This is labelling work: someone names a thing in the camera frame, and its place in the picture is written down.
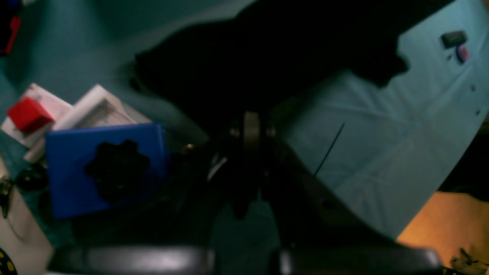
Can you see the red cube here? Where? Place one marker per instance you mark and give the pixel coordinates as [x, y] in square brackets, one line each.
[28, 115]

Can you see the blue box with knob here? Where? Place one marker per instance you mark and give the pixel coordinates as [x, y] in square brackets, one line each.
[97, 169]

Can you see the white paper under box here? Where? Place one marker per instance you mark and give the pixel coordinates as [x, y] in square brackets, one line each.
[97, 108]

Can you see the light blue table cloth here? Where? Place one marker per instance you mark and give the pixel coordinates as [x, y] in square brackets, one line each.
[398, 144]

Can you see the black graphic t-shirt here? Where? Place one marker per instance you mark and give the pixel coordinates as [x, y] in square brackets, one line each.
[273, 50]

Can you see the black remote control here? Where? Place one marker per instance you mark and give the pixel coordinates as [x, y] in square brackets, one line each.
[453, 39]

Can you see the black yellow dotted mug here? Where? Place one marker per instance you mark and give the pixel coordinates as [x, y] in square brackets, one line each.
[6, 264]

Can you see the long black zip tie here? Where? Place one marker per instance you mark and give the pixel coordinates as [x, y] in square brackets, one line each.
[332, 144]

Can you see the orange black clamp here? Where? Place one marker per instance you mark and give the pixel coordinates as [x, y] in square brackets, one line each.
[9, 24]

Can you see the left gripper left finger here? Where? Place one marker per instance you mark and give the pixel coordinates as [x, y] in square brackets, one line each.
[170, 234]

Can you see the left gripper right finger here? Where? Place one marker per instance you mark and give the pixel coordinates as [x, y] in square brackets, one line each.
[318, 234]

